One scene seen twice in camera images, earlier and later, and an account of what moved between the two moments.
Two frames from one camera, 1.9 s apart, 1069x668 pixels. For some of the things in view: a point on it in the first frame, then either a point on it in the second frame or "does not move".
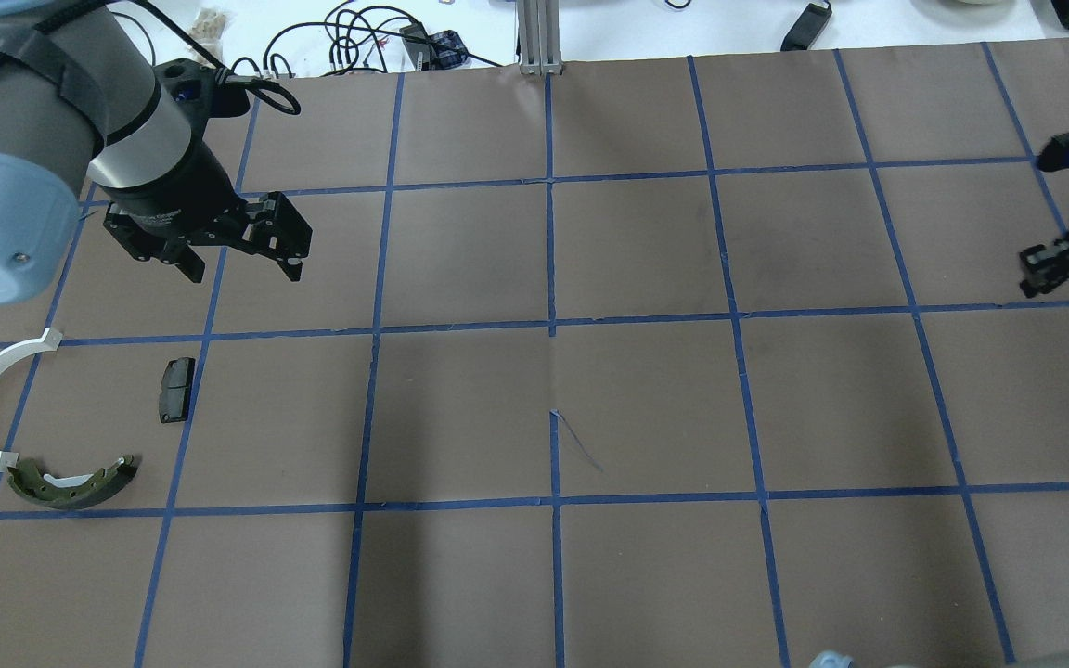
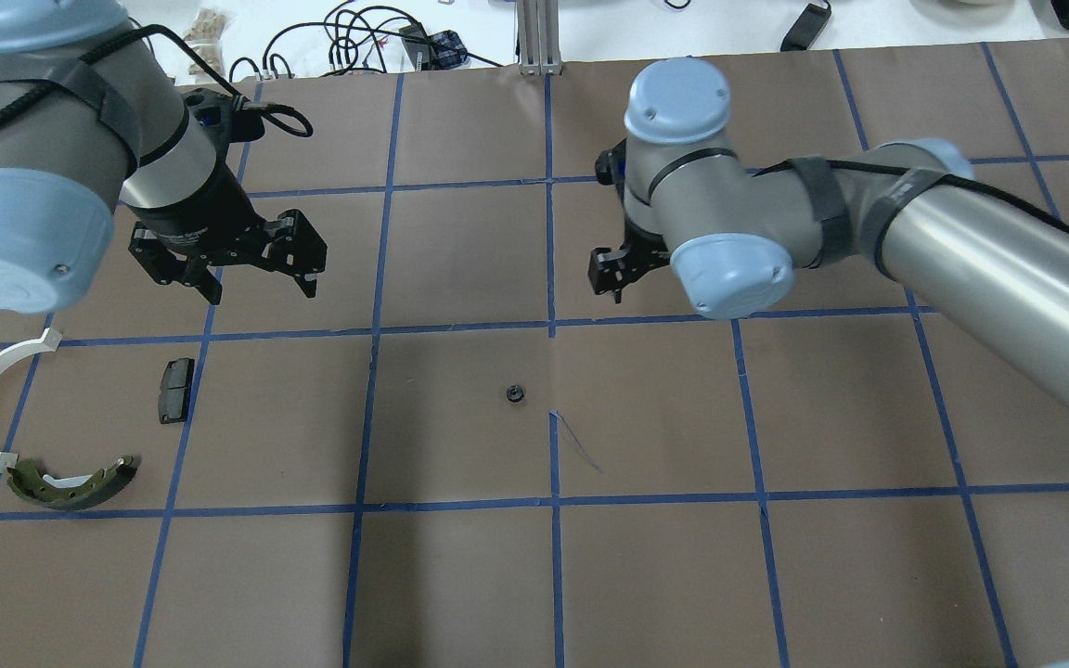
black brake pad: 175,390 does not move
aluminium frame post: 538,22 does not move
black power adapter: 806,28 does not move
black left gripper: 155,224 -> 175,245
